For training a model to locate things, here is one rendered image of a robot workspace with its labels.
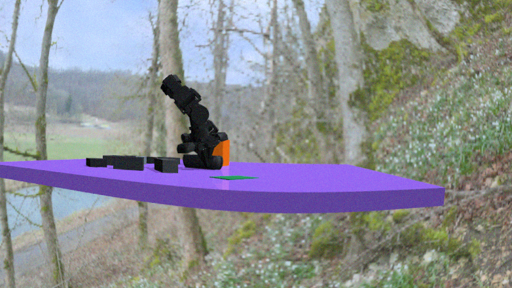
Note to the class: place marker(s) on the green rectangular block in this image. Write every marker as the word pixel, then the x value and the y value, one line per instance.
pixel 233 177

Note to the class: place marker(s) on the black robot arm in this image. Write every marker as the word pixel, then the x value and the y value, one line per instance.
pixel 186 100

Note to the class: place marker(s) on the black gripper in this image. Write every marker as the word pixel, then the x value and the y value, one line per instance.
pixel 203 142

